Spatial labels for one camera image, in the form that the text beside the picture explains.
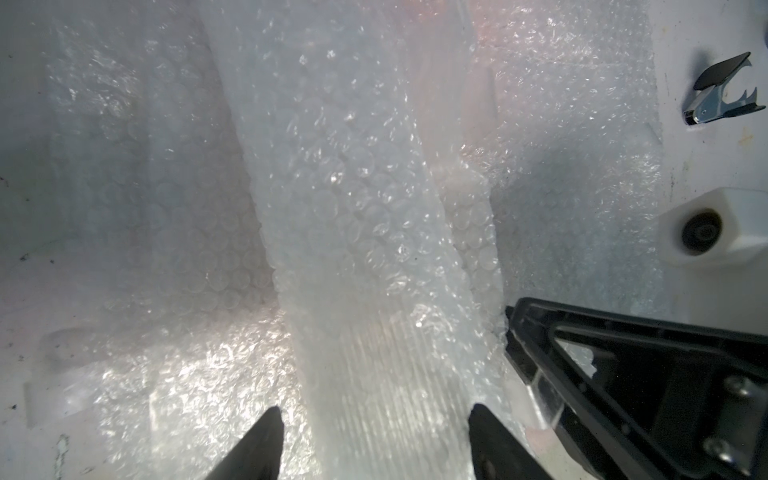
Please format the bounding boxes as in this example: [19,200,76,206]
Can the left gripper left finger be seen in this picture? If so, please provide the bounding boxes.
[205,406,285,480]

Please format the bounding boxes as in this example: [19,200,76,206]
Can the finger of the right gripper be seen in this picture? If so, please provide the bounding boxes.
[505,298,767,479]

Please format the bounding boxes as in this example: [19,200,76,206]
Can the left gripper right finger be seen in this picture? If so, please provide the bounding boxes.
[468,403,552,480]

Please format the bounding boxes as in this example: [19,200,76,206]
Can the clear bubble wrap sheet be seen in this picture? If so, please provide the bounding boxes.
[464,1,669,318]
[43,1,320,479]

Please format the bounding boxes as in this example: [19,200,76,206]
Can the bubble vase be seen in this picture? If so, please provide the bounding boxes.
[199,1,504,479]

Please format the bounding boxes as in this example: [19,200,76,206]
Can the small black metal clip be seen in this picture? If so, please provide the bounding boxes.
[682,51,766,126]

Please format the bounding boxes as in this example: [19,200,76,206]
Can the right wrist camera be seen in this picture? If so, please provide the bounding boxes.
[658,187,767,269]

